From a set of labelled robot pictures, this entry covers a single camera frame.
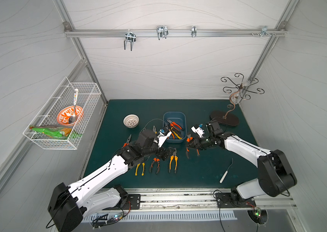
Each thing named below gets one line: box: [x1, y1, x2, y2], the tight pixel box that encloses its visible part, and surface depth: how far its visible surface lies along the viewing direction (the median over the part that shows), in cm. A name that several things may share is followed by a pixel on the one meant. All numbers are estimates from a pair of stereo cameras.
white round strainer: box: [122, 114, 140, 129], surface depth 106 cm
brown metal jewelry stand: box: [210, 72, 265, 127], surface depth 93 cm
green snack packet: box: [29, 125, 73, 140], surface depth 55 cm
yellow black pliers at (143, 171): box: [134, 162, 146, 176], surface depth 85 cm
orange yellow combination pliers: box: [168, 147, 179, 174], surface depth 90 cm
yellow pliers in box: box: [170, 127, 184, 140], surface depth 99 cm
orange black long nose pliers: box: [148, 157, 161, 175], surface depth 86 cm
